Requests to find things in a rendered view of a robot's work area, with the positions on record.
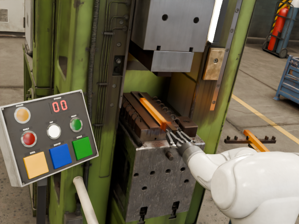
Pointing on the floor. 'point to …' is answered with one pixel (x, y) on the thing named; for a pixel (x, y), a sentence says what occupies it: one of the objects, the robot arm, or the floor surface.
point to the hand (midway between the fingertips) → (170, 129)
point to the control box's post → (41, 201)
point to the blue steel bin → (289, 81)
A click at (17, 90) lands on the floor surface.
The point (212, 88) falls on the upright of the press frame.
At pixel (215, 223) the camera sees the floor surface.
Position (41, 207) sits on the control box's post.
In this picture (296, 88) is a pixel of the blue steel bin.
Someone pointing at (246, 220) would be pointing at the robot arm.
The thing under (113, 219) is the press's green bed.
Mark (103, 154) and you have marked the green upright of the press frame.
